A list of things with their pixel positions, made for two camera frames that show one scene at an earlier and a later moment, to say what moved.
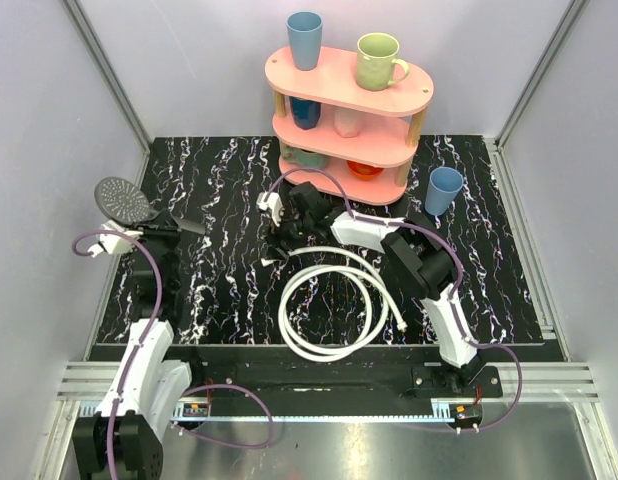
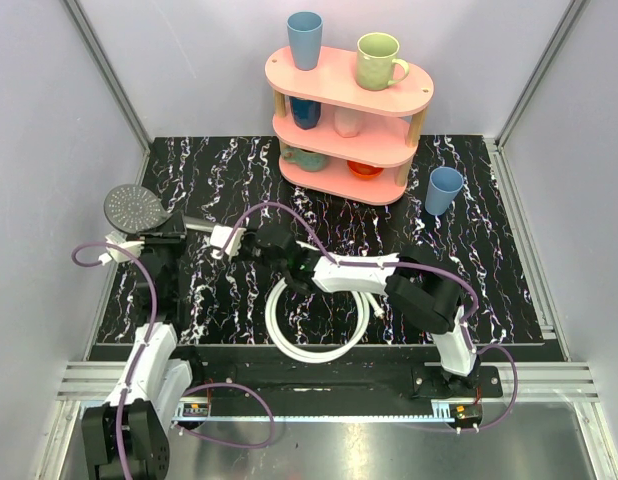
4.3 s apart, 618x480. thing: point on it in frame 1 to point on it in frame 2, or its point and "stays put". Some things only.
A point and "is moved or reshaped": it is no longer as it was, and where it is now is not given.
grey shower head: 125,203 is moved or reshaped
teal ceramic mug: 302,158 stays put
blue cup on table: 443,185 stays put
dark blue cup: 306,113 stays put
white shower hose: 378,295 is moved or reshaped
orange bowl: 364,171 stays put
